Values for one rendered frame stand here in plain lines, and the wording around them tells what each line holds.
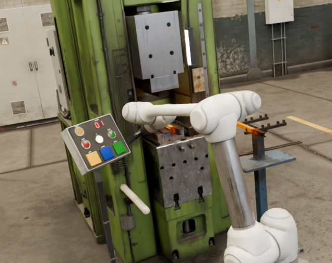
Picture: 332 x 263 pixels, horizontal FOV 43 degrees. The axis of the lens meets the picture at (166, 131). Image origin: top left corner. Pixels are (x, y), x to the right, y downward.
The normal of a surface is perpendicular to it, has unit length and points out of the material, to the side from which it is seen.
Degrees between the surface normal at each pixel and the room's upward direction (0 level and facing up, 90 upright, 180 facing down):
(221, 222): 90
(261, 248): 74
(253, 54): 90
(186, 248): 89
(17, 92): 90
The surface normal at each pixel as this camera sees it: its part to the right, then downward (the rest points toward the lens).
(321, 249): -0.11, -0.95
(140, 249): 0.40, 0.21
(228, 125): 0.59, 0.02
